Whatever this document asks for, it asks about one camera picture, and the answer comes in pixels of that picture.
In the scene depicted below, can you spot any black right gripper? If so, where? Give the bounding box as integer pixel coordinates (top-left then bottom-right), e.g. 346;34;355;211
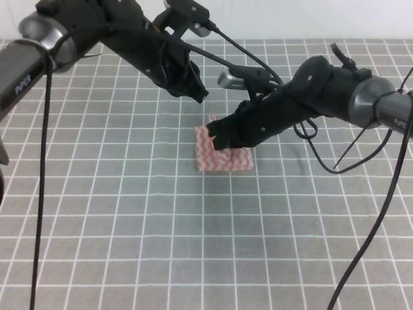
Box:
206;89;310;151

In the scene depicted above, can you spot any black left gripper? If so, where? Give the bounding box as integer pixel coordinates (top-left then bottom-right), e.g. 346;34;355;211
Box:
138;30;209;103

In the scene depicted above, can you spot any pink white wavy towel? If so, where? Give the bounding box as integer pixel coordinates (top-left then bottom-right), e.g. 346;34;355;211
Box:
194;125;254;172

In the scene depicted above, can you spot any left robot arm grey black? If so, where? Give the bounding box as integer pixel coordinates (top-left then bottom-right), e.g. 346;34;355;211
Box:
1;1;210;116

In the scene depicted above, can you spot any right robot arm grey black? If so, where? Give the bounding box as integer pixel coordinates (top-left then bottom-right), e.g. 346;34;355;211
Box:
206;56;412;150

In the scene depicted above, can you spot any grey grid tablecloth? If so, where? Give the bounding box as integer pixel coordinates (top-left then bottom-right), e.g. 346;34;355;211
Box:
1;39;412;309

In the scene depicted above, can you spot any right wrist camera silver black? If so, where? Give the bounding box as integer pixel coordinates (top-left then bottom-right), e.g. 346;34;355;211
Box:
217;65;279;99

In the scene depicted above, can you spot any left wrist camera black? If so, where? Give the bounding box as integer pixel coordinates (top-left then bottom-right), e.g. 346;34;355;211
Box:
153;0;218;38

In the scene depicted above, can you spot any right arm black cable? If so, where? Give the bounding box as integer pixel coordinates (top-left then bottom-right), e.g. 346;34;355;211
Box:
293;43;413;310

